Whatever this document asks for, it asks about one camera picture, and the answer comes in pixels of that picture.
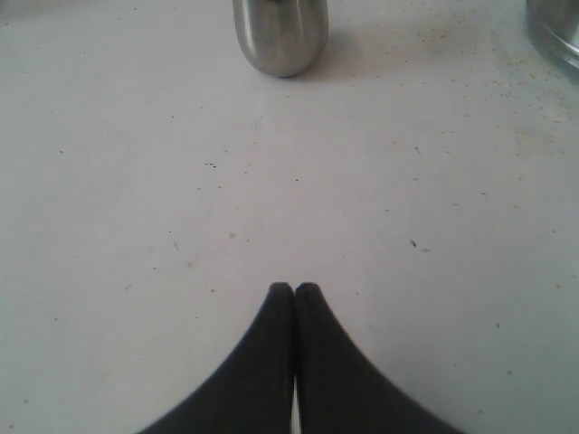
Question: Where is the stainless steel cup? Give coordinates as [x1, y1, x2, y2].
[233, 0, 329, 78]

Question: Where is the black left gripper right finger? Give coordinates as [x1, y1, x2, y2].
[295, 283, 459, 433]

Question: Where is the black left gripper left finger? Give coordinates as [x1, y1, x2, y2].
[143, 283, 295, 433]

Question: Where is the round stainless steel sieve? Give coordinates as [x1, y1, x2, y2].
[526, 0, 578, 84]

